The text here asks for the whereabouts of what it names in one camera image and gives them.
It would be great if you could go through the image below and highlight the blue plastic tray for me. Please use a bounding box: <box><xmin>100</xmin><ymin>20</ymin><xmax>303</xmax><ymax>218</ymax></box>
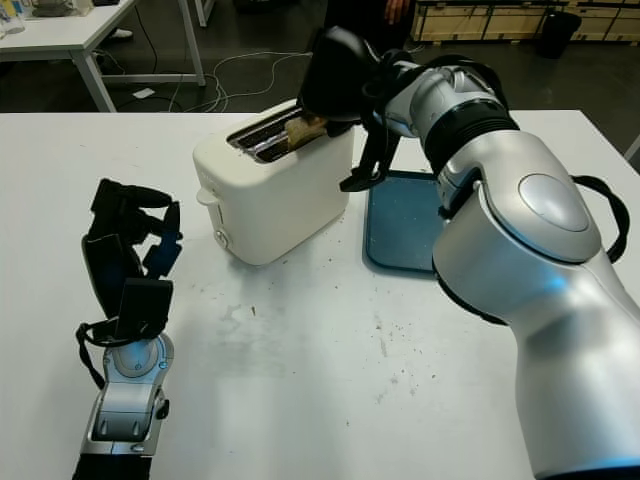
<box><xmin>362</xmin><ymin>169</ymin><xmax>449</xmax><ymax>274</ymax></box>

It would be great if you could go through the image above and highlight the white desk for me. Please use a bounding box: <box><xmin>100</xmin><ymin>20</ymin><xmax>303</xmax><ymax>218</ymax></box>
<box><xmin>0</xmin><ymin>0</ymin><xmax>207</xmax><ymax>114</ymax></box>

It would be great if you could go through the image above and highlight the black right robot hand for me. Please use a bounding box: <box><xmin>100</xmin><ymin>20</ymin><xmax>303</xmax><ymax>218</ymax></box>
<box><xmin>298</xmin><ymin>25</ymin><xmax>386</xmax><ymax>137</ymax></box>

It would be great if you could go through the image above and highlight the white floor cable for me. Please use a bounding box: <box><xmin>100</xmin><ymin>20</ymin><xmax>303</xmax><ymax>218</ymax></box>
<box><xmin>169</xmin><ymin>49</ymin><xmax>311</xmax><ymax>114</ymax></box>

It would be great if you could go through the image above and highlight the toasted bread slice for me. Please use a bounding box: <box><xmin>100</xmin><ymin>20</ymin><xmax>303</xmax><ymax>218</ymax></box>
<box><xmin>285</xmin><ymin>115</ymin><xmax>329</xmax><ymax>150</ymax></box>

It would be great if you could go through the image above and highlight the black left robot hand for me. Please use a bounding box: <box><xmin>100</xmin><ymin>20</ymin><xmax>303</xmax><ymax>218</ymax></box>
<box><xmin>81</xmin><ymin>178</ymin><xmax>182</xmax><ymax>321</ymax></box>

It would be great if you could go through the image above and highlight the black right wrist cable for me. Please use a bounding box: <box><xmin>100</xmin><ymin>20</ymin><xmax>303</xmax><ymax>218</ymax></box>
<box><xmin>569</xmin><ymin>174</ymin><xmax>632</xmax><ymax>262</ymax></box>

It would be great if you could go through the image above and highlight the person in black trousers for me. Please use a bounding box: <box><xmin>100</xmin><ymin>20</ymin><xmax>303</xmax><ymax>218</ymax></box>
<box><xmin>319</xmin><ymin>0</ymin><xmax>416</xmax><ymax>51</ymax></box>

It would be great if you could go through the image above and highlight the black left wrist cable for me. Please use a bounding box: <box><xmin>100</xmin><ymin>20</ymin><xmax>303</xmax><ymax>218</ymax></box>
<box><xmin>74</xmin><ymin>322</ymin><xmax>119</xmax><ymax>389</ymax></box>

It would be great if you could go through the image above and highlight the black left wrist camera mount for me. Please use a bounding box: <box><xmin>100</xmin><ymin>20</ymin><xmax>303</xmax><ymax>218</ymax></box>
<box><xmin>92</xmin><ymin>278</ymin><xmax>175</xmax><ymax>346</ymax></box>

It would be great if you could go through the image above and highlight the white two-slot toaster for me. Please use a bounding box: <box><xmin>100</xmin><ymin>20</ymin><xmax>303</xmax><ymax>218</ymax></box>
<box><xmin>192</xmin><ymin>98</ymin><xmax>359</xmax><ymax>266</ymax></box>

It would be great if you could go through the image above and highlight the clear plastic cup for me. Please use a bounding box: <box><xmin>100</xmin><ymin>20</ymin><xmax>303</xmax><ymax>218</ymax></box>
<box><xmin>0</xmin><ymin>0</ymin><xmax>29</xmax><ymax>36</ymax></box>

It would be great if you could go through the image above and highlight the black waste bin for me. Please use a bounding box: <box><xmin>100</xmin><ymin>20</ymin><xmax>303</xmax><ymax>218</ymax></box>
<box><xmin>537</xmin><ymin>12</ymin><xmax>584</xmax><ymax>59</ymax></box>

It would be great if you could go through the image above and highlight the wooden crates row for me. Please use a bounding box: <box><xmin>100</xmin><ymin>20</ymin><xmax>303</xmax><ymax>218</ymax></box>
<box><xmin>409</xmin><ymin>0</ymin><xmax>640</xmax><ymax>44</ymax></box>

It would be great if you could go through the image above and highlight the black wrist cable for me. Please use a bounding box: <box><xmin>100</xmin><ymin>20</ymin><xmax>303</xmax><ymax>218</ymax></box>
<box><xmin>569</xmin><ymin>174</ymin><xmax>632</xmax><ymax>262</ymax></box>
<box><xmin>74</xmin><ymin>322</ymin><xmax>119</xmax><ymax>389</ymax></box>

